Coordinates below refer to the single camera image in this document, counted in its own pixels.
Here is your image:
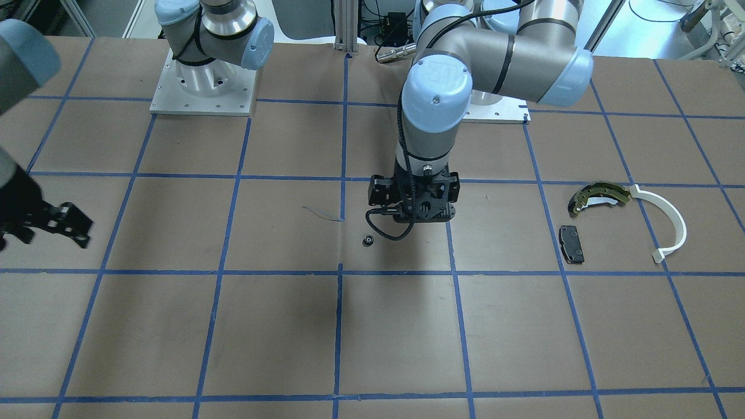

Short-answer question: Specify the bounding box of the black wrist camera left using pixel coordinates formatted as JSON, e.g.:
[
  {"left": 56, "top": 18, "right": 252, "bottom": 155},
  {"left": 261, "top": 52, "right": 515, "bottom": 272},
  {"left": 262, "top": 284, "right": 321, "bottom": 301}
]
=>
[{"left": 368, "top": 175, "right": 400, "bottom": 207}]

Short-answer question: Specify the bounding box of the white curved plastic clamp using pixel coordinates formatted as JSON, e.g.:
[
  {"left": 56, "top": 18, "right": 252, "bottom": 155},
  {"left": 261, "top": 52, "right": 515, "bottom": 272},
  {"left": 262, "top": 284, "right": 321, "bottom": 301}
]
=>
[{"left": 630, "top": 184, "right": 688, "bottom": 264}]

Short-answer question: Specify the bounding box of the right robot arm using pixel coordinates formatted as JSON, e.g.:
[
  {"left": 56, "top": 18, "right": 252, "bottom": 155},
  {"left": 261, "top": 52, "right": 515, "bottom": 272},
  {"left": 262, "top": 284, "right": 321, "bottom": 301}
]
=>
[{"left": 1, "top": 1, "right": 274, "bottom": 248}]

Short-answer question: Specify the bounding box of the dark grey brake pad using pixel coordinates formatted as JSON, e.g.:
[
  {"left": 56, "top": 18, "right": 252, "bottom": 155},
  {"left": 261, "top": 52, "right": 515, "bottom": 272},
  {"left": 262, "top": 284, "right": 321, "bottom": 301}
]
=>
[{"left": 558, "top": 225, "right": 585, "bottom": 264}]

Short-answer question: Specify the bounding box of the aluminium frame post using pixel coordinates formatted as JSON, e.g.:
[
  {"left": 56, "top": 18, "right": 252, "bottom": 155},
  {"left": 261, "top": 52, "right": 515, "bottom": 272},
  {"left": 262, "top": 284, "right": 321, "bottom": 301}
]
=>
[{"left": 331, "top": 1, "right": 360, "bottom": 56}]

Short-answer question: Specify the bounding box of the olive curved brake shoe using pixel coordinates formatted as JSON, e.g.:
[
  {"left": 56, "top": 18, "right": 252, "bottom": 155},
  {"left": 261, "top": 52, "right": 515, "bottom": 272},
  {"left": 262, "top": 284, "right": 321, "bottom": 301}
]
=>
[{"left": 567, "top": 181, "right": 632, "bottom": 217}]

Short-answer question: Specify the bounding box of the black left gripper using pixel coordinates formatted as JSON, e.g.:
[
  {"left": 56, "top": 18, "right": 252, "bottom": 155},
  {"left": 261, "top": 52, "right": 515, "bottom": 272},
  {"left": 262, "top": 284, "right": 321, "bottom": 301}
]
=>
[{"left": 393, "top": 165, "right": 460, "bottom": 223}]

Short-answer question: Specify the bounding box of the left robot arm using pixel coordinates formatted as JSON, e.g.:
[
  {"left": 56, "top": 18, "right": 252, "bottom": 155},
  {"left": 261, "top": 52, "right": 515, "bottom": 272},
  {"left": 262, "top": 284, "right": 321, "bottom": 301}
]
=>
[{"left": 369, "top": 1, "right": 594, "bottom": 223}]

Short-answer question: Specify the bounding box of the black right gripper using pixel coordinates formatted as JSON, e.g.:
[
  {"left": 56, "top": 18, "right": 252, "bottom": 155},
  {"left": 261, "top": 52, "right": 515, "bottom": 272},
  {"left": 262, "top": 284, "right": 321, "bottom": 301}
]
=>
[{"left": 1, "top": 165, "right": 93, "bottom": 250}]

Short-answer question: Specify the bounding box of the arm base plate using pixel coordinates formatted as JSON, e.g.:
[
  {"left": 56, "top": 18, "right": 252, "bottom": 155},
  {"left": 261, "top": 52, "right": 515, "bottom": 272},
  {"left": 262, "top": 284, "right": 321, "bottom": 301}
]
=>
[
  {"left": 150, "top": 50, "right": 258, "bottom": 117},
  {"left": 463, "top": 95, "right": 531, "bottom": 124}
]

